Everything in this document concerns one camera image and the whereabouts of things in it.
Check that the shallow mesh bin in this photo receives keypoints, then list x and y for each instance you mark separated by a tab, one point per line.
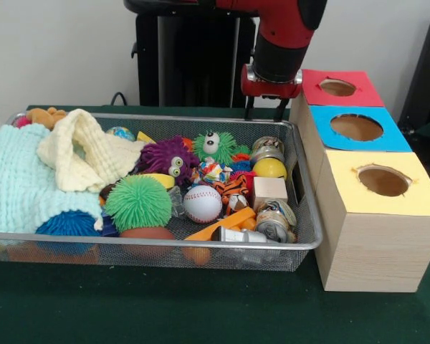
200	127

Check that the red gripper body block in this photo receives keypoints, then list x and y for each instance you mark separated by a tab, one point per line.
272	89

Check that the white baseball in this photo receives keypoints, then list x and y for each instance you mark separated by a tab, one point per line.
202	204

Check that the black upright stand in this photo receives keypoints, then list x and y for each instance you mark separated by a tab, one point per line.
426	71

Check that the green spiky ball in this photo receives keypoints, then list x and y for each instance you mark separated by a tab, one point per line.
138	204

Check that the light blue knitted cloth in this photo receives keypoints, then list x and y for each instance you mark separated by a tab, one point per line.
18	186

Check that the yellow ball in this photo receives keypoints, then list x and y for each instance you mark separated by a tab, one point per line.
268	169

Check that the orange plastic block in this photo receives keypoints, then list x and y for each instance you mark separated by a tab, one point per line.
240	216

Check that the purple spiky monster toy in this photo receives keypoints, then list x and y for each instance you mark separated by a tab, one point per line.
157	156

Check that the wooden cube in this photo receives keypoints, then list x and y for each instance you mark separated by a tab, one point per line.
270	191

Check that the green spiky monster toy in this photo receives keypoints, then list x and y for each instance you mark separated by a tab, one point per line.
222	145

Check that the wooden box with three holes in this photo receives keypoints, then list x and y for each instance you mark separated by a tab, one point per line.
372	251

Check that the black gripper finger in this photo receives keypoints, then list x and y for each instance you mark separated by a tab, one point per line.
249	111
279	111

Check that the crushed silver can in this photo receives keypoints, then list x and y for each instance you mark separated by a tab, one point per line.
276	225

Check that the cream knitted cloth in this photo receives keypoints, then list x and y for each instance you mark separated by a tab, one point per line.
68	172

